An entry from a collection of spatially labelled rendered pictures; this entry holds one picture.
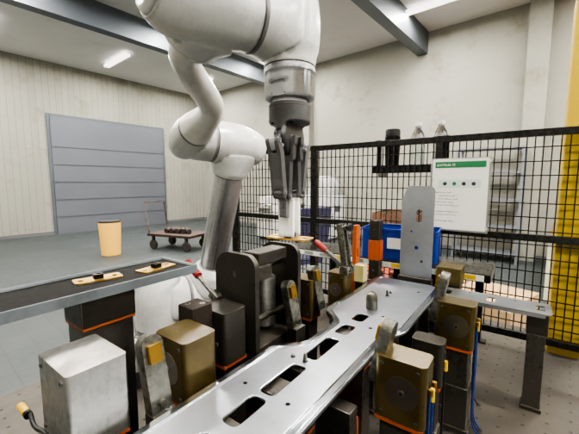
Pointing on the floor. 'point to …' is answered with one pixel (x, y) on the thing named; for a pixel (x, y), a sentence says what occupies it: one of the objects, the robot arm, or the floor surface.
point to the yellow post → (567, 210)
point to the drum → (109, 237)
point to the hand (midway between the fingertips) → (289, 217)
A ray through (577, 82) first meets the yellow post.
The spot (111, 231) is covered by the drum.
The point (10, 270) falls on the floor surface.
